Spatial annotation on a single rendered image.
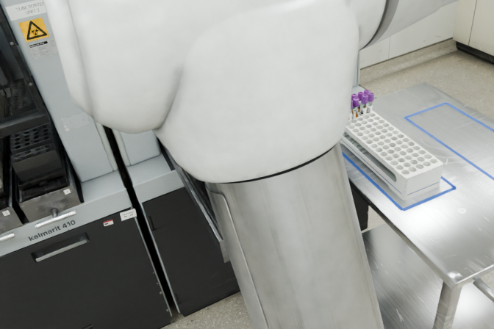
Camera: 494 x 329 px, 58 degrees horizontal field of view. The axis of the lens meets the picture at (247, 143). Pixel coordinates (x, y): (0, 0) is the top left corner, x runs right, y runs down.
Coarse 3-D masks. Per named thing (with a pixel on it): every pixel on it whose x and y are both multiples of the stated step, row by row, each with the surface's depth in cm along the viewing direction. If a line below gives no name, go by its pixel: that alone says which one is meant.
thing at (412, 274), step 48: (384, 96) 131; (432, 96) 128; (432, 144) 111; (480, 144) 108; (384, 192) 99; (432, 192) 97; (480, 192) 95; (384, 240) 156; (432, 240) 86; (480, 240) 85; (384, 288) 141; (432, 288) 139; (480, 288) 82
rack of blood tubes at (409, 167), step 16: (352, 128) 111; (368, 128) 109; (384, 128) 108; (352, 144) 110; (368, 144) 103; (384, 144) 103; (400, 144) 104; (416, 144) 101; (368, 160) 105; (384, 160) 98; (400, 160) 99; (416, 160) 97; (432, 160) 97; (384, 176) 100; (400, 176) 94; (416, 176) 93; (432, 176) 95; (416, 192) 96
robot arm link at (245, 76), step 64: (64, 0) 22; (128, 0) 21; (192, 0) 21; (256, 0) 23; (320, 0) 24; (384, 0) 27; (64, 64) 23; (128, 64) 22; (192, 64) 22; (256, 64) 23; (320, 64) 25; (128, 128) 26; (192, 128) 25; (256, 128) 24; (320, 128) 26; (256, 192) 28; (320, 192) 28; (256, 256) 29; (320, 256) 29; (256, 320) 32; (320, 320) 30
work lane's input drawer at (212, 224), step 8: (168, 152) 126; (176, 168) 121; (184, 176) 114; (192, 176) 114; (184, 184) 118; (192, 184) 112; (200, 184) 111; (192, 192) 109; (200, 192) 107; (200, 200) 106; (208, 200) 106; (200, 208) 105; (208, 208) 102; (208, 216) 101; (208, 224) 101; (216, 224) 97; (216, 232) 97; (216, 240) 98; (224, 248) 96; (224, 256) 97
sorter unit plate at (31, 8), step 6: (36, 0) 100; (42, 0) 100; (12, 6) 98; (18, 6) 99; (24, 6) 99; (30, 6) 100; (36, 6) 100; (42, 6) 101; (12, 12) 99; (18, 12) 100; (24, 12) 100; (30, 12) 101; (36, 12) 101; (42, 12) 102; (12, 18) 100; (18, 18) 100
